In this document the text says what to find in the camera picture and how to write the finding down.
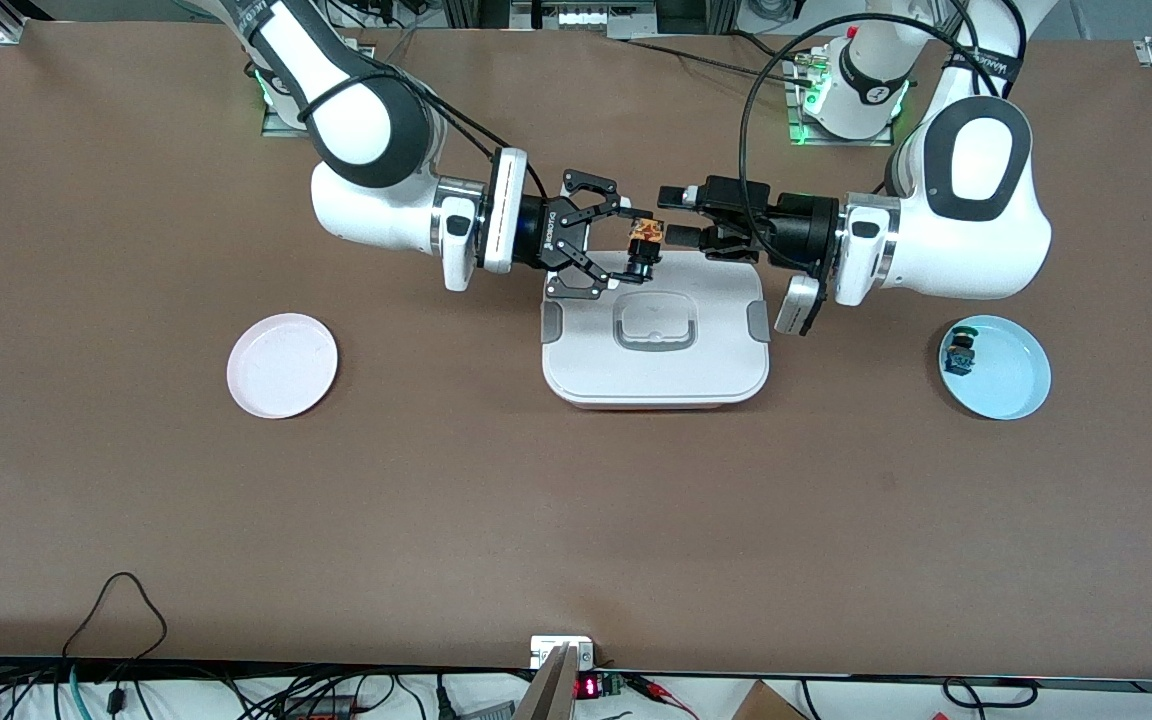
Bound black base cable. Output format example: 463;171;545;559
624;36;809;83

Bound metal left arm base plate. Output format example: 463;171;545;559
786;55;895;148

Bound aluminium profile bar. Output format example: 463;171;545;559
514;645;582;720

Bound black cable loop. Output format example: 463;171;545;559
941;677;1039;710

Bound white lidded box grey latches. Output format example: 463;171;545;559
540;252;771;411

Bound brown cardboard piece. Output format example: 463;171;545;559
731;680;809;720

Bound thin black looped table cable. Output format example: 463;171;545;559
61;572;169;663

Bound orange push-button switch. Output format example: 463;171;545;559
626;219;663;282

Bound light blue round plate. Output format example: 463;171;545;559
938;315;1052;421

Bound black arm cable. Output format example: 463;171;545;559
298;68;549;201
739;0;1029;271

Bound white outlet box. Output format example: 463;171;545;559
530;636;595;669

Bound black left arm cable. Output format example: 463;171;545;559
739;0;1029;271

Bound green push-button switch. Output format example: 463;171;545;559
942;325;979;376

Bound pale pink round plate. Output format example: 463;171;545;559
226;313;340;420

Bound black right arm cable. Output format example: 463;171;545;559
298;68;549;201

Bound aluminium frame rail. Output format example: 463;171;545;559
441;0;737;41

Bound red wire pair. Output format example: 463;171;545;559
626;674;699;720

